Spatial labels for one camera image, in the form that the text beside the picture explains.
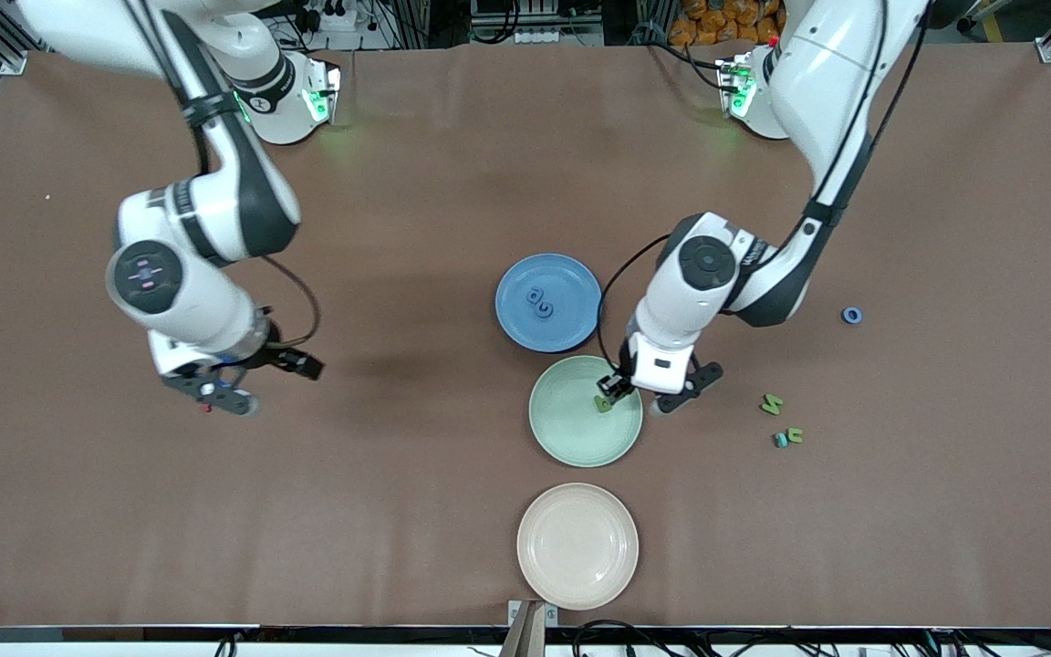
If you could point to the brown paper table cover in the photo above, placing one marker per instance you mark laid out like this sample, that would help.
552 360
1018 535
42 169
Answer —
398 511

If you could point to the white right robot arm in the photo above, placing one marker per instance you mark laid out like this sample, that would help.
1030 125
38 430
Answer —
170 301

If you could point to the green letter P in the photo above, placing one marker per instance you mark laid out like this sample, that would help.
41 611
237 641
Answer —
600 406

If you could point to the green round plate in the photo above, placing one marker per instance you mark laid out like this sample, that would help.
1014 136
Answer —
571 438

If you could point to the metal table edge bracket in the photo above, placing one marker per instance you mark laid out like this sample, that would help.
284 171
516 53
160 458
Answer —
525 630

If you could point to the blue letter G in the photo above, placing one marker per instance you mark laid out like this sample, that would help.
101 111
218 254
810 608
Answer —
539 311

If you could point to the orange objects pile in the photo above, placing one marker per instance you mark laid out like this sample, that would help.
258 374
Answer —
717 23

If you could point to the green zigzag letter N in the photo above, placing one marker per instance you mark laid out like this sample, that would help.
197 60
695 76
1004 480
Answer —
772 404

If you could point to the beige round plate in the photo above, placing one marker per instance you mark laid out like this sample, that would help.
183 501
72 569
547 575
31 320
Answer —
577 546

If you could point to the blue round plate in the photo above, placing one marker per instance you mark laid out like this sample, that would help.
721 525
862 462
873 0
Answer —
576 319

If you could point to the white power strip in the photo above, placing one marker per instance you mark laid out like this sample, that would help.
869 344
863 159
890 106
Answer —
539 36

